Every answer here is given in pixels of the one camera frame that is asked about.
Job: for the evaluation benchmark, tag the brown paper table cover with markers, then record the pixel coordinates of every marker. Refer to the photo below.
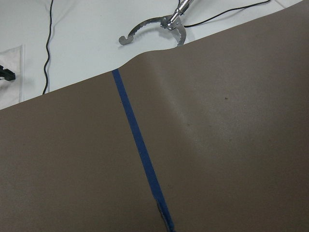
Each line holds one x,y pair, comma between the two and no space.
225,121

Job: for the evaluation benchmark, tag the blue tape strip by shirt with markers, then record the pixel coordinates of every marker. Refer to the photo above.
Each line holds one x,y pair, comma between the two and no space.
143,153

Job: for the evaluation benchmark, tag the silver reacher grabber tool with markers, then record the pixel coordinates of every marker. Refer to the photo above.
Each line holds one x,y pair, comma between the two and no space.
169,22

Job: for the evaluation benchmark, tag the black long clamp tool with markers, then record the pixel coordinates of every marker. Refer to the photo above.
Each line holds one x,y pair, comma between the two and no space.
6,74

